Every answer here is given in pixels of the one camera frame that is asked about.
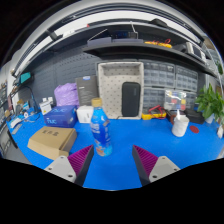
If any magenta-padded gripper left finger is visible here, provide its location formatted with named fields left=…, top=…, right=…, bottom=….
left=44, top=144, right=95, bottom=187

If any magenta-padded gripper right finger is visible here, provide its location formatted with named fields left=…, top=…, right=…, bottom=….
left=131, top=144, right=182, bottom=187

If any blue drink bottle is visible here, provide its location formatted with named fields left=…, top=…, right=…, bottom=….
left=89, top=97, right=113, bottom=158

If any brown cardboard box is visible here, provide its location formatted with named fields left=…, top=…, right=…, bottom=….
left=27, top=125, right=78, bottom=161

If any white ribbed cup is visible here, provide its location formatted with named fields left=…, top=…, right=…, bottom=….
left=171, top=114, right=190, bottom=138

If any blue printed box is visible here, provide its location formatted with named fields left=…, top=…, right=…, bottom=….
left=43, top=105, right=79, bottom=129

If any black printed box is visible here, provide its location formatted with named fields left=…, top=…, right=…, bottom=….
left=165, top=109, right=178, bottom=125

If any yellow multimeter with leads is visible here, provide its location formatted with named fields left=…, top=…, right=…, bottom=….
left=141, top=105, right=168, bottom=121

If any plain black case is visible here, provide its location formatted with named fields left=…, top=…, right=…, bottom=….
left=184, top=108, right=205, bottom=125

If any small white labelled box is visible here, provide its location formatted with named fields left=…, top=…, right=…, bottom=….
left=39, top=99, right=54, bottom=116

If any white power adapter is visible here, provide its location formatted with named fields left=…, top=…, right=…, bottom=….
left=216, top=124, right=224, bottom=139

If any clear organiser with coloured parts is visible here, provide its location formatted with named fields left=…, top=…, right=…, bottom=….
left=163, top=89, right=188, bottom=111

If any purple plastic bag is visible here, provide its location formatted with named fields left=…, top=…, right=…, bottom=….
left=53, top=82, right=80, bottom=108

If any black zip case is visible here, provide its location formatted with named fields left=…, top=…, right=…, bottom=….
left=121, top=81, right=142, bottom=118

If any green potted plant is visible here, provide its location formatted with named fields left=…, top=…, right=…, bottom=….
left=194, top=83, right=224, bottom=126

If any dark grey flat box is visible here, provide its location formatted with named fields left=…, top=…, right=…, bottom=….
left=75, top=75, right=100, bottom=107

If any beige perforated tray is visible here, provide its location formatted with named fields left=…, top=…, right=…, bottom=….
left=97, top=61, right=145, bottom=120

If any dark grey pegboard panel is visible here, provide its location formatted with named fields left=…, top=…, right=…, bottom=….
left=31, top=46, right=101, bottom=108

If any black overhead shelf unit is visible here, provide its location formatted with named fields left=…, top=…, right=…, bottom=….
left=9, top=18, right=223, bottom=81

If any white background shelf unit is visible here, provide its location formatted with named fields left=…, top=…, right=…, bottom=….
left=199, top=34, right=224, bottom=77

